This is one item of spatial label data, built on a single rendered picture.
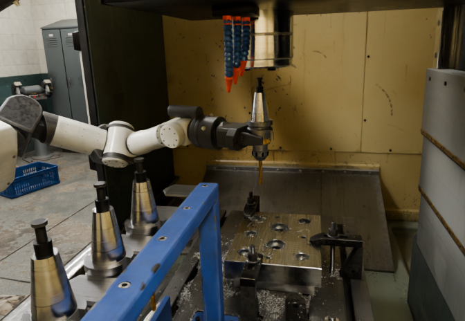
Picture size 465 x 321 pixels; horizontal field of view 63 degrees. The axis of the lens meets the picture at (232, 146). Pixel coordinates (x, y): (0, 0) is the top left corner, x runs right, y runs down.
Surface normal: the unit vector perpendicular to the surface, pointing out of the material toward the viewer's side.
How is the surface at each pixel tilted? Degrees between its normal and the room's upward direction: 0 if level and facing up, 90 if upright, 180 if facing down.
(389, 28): 90
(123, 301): 0
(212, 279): 90
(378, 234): 24
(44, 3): 90
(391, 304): 0
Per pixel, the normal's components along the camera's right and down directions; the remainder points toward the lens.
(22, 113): 0.57, -0.55
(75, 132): 0.58, -0.28
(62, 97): -0.32, 0.25
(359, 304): -0.04, -0.97
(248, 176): -0.12, -0.78
